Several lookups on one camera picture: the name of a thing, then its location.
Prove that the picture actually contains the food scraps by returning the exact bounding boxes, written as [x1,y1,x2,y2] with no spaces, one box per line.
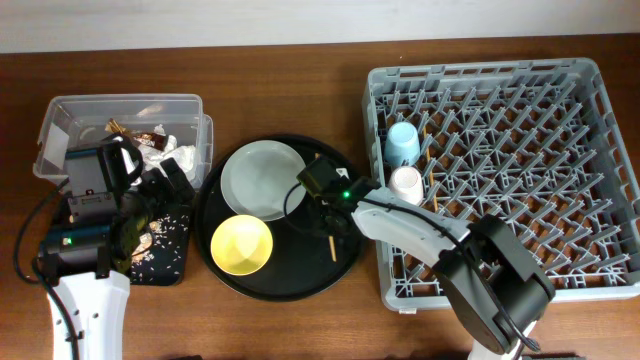
[129,205,191,286]

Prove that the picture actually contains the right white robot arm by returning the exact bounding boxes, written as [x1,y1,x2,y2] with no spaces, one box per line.
[306,177,555,355]

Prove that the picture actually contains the black rectangular tray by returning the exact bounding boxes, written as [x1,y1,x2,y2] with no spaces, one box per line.
[49,197,194,287]

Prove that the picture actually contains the grey dishwasher rack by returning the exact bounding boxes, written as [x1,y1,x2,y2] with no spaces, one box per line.
[362,58,639,302]

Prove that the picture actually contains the gold snack wrapper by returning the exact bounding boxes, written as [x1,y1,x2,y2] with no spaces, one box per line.
[104,118,169,151]

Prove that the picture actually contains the pink plastic cup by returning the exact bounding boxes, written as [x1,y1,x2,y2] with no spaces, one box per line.
[388,166,424,205]

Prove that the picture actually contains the white napkin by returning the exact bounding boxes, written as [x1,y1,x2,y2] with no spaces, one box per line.
[138,125,196,181]

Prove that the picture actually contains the yellow bowl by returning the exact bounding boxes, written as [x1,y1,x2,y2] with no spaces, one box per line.
[210,215,274,276]

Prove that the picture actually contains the blue plastic cup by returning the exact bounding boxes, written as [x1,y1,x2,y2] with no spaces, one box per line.
[383,122,421,167]

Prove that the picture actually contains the round black serving tray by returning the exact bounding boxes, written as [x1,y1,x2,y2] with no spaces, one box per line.
[194,159,367,302]

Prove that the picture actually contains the light grey plate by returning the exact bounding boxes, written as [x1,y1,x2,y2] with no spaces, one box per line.
[220,140,306,222]

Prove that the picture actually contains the clear plastic waste bin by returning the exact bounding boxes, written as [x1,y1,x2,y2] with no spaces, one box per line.
[33,94,214,189]

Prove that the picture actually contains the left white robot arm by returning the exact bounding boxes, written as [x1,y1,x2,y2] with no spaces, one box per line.
[32,156,195,359]

